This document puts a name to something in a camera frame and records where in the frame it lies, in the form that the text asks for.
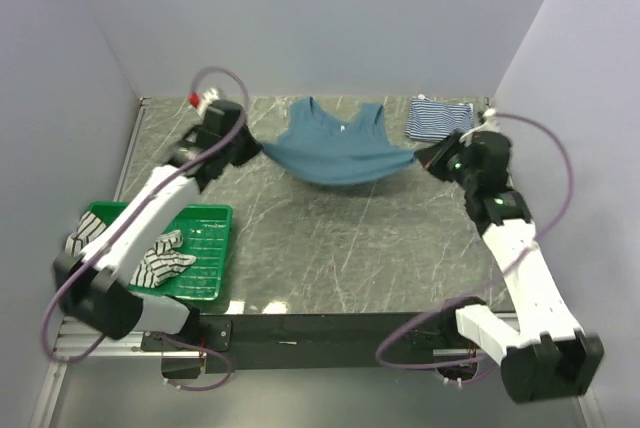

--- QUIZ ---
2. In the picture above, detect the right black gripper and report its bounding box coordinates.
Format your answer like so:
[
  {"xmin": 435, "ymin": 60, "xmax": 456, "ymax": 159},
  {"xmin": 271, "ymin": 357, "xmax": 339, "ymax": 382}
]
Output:
[{"xmin": 415, "ymin": 128, "xmax": 481, "ymax": 191}]

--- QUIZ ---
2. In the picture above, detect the blue white striped tank top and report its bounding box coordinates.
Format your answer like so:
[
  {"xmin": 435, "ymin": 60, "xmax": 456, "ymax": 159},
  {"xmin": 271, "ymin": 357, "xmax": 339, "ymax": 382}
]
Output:
[{"xmin": 405, "ymin": 94, "xmax": 474, "ymax": 142}]

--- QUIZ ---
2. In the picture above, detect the plain blue tank top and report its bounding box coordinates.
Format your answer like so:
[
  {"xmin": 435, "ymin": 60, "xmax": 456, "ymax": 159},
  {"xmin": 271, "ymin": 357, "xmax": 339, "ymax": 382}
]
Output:
[{"xmin": 262, "ymin": 97, "xmax": 415, "ymax": 186}]

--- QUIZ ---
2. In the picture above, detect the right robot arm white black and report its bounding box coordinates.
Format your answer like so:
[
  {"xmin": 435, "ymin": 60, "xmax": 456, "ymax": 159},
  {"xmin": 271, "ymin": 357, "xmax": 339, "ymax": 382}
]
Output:
[{"xmin": 416, "ymin": 131, "xmax": 604, "ymax": 403}]

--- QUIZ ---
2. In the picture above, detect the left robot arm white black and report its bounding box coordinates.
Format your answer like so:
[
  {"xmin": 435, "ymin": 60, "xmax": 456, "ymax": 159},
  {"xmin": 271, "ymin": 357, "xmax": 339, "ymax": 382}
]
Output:
[{"xmin": 51, "ymin": 100, "xmax": 255, "ymax": 350}]

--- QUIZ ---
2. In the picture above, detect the black white striped tank top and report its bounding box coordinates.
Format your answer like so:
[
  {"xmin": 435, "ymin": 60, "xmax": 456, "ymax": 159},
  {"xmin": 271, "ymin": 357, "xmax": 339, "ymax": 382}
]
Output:
[{"xmin": 64, "ymin": 212, "xmax": 197, "ymax": 289}]

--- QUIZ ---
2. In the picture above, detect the green plastic basket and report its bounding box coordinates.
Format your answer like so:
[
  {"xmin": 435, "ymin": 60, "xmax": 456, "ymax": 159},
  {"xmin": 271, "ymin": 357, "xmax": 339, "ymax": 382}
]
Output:
[{"xmin": 54, "ymin": 201, "xmax": 234, "ymax": 302}]

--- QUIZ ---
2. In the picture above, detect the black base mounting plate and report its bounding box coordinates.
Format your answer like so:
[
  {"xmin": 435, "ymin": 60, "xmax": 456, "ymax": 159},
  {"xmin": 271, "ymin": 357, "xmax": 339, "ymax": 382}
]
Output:
[{"xmin": 139, "ymin": 312, "xmax": 499, "ymax": 379}]

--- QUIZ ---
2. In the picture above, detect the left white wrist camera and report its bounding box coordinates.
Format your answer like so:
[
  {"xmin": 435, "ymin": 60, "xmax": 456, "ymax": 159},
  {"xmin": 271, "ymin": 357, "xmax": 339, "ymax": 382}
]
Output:
[{"xmin": 188, "ymin": 87, "xmax": 225, "ymax": 117}]

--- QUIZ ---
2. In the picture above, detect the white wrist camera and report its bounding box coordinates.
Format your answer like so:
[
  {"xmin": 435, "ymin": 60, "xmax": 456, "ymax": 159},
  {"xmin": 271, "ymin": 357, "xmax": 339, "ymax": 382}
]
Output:
[
  {"xmin": 188, "ymin": 87, "xmax": 225, "ymax": 117},
  {"xmin": 460, "ymin": 108, "xmax": 500, "ymax": 145}
]

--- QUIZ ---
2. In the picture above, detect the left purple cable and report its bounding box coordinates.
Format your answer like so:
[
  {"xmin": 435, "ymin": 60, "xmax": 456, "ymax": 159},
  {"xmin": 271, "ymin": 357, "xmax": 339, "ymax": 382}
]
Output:
[{"xmin": 39, "ymin": 66, "xmax": 251, "ymax": 393}]

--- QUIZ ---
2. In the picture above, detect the purple cable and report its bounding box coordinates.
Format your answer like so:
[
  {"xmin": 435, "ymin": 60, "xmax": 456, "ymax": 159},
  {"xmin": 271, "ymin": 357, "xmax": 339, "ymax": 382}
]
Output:
[
  {"xmin": 374, "ymin": 112, "xmax": 576, "ymax": 384},
  {"xmin": 39, "ymin": 66, "xmax": 251, "ymax": 393}
]

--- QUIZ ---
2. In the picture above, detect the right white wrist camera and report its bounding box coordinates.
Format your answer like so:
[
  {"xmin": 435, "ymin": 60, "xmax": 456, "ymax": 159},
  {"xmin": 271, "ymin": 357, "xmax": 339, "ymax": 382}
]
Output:
[{"xmin": 460, "ymin": 108, "xmax": 500, "ymax": 145}]

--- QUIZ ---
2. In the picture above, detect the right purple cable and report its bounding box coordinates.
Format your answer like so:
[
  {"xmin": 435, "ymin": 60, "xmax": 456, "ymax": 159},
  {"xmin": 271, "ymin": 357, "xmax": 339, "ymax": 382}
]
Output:
[{"xmin": 374, "ymin": 112, "xmax": 576, "ymax": 384}]

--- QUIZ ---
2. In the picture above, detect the aluminium rail frame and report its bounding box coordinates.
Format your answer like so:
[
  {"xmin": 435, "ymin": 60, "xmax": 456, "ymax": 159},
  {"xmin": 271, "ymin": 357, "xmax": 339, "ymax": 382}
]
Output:
[{"xmin": 29, "ymin": 317, "xmax": 606, "ymax": 427}]

